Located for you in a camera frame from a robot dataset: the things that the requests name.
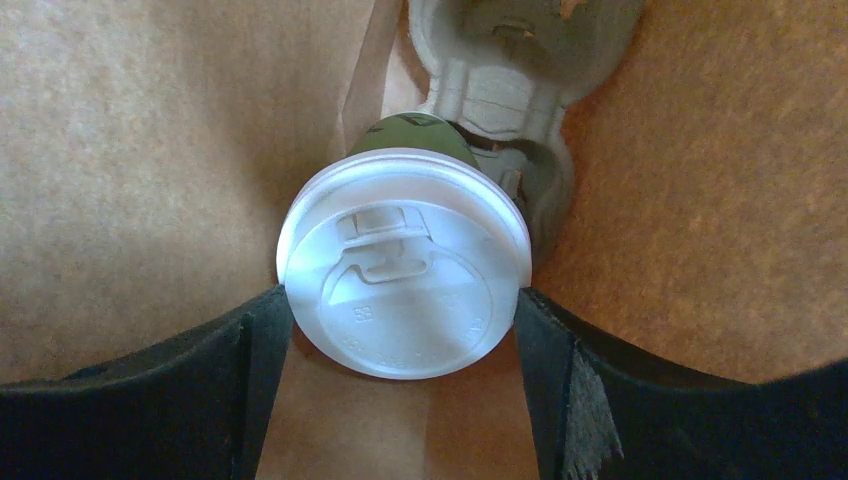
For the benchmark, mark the brown paper bag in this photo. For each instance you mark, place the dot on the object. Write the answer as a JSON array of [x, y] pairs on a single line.
[[150, 150]]

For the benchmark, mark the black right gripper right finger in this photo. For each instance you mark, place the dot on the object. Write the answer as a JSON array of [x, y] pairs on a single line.
[[602, 408]]

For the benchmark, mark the green paper coffee cup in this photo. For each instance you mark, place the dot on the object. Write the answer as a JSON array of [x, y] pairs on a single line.
[[418, 131]]

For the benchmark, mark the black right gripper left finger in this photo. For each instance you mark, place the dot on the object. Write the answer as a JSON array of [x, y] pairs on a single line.
[[194, 406]]

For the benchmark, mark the white lid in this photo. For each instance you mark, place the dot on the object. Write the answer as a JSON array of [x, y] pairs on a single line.
[[402, 263]]

